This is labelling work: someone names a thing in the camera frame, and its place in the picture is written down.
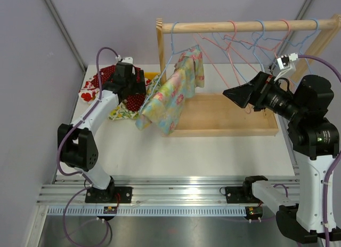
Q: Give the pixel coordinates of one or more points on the red poppy print garment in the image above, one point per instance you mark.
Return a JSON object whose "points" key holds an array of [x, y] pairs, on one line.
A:
{"points": [[89, 90]]}

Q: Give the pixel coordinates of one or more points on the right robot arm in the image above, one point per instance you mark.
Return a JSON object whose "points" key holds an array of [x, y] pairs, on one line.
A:
{"points": [[316, 143]]}

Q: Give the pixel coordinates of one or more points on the pastel floral garment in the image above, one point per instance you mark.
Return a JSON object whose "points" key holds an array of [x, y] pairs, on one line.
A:
{"points": [[165, 107]]}

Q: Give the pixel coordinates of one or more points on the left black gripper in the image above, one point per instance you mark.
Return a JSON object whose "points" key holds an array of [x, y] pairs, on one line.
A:
{"points": [[138, 87]]}

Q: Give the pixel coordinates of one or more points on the red polka dot garment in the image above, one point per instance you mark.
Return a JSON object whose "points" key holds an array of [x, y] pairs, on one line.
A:
{"points": [[105, 73]]}

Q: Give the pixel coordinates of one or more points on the wooden clothes rack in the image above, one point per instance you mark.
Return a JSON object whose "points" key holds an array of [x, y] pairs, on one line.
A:
{"points": [[211, 114]]}

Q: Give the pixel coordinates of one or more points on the aluminium rail frame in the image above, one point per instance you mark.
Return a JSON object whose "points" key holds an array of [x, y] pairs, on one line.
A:
{"points": [[178, 175]]}

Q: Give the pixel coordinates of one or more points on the pink wire hanger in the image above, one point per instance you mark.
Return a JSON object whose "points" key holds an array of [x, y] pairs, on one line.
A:
{"points": [[264, 48], [238, 75]]}

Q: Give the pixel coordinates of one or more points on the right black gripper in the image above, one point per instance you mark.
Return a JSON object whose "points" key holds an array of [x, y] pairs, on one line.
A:
{"points": [[264, 85]]}

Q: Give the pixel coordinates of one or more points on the yellow plastic tray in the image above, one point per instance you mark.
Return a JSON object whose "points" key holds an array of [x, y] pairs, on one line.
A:
{"points": [[150, 75]]}

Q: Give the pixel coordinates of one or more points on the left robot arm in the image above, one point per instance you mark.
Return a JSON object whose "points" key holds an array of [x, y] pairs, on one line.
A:
{"points": [[76, 143]]}

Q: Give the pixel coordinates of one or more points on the lemon print skirt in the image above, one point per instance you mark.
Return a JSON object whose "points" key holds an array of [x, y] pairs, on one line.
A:
{"points": [[120, 112]]}

